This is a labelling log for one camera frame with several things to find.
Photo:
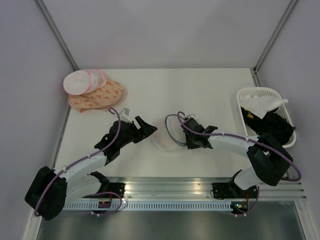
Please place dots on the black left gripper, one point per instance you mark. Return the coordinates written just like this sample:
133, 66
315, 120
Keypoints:
145, 131

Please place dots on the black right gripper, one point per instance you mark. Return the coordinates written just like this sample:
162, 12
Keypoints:
190, 145

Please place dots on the white mesh laundry bag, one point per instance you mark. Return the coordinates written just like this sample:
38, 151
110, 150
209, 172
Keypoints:
169, 135

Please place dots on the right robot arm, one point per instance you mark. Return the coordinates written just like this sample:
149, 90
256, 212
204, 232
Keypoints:
269, 160

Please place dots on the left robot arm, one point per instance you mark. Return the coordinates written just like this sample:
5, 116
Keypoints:
52, 189

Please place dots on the orange floral laundry bag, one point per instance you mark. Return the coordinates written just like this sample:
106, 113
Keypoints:
100, 99

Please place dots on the pink-rimmed white mesh bag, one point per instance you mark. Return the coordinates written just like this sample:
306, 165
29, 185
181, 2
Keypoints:
84, 81

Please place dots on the white cloth in basket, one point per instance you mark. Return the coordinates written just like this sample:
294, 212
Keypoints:
261, 105

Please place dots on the white plastic basket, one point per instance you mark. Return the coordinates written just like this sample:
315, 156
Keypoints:
282, 111

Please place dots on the black garment in basket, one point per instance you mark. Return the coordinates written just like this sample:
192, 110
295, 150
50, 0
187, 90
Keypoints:
271, 123

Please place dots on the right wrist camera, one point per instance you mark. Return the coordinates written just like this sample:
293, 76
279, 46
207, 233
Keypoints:
188, 116

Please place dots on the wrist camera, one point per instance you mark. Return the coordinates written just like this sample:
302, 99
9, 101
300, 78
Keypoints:
188, 116
125, 112

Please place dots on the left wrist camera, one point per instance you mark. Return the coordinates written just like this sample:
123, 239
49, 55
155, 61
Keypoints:
125, 112

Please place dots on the aluminium rail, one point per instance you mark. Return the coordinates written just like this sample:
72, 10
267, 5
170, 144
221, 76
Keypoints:
198, 189

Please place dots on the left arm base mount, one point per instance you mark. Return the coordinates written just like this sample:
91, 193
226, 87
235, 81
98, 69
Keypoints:
115, 187

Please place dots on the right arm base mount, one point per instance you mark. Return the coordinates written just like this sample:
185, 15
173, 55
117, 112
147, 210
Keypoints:
223, 190

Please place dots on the white slotted cable duct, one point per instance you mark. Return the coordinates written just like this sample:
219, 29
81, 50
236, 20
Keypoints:
94, 205

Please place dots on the left aluminium frame post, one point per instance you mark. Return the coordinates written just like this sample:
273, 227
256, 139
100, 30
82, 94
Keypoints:
40, 4

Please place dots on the aluminium frame post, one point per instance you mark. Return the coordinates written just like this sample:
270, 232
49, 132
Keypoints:
280, 25
40, 4

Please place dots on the right aluminium frame post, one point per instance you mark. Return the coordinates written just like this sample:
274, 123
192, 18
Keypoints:
280, 25

